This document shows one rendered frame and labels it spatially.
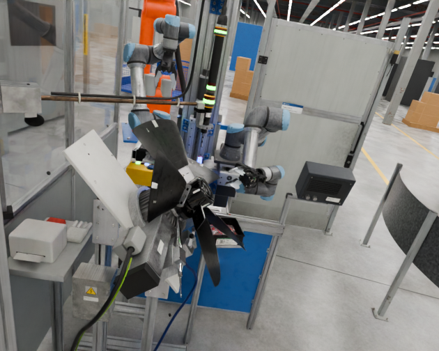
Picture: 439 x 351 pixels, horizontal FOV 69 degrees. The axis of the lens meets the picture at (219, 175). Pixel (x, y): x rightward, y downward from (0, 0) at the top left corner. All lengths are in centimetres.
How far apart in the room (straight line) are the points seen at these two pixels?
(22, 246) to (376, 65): 299
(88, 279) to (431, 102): 1293
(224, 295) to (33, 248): 126
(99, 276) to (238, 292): 107
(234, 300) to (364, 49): 237
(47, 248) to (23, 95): 63
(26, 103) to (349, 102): 280
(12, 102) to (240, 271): 157
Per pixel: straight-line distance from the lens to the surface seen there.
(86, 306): 151
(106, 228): 134
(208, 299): 227
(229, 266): 208
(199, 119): 125
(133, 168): 175
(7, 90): 102
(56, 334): 192
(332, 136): 334
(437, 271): 263
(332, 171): 181
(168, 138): 133
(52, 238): 141
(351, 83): 328
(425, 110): 1352
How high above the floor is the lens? 180
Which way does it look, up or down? 24 degrees down
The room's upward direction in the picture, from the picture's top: 11 degrees clockwise
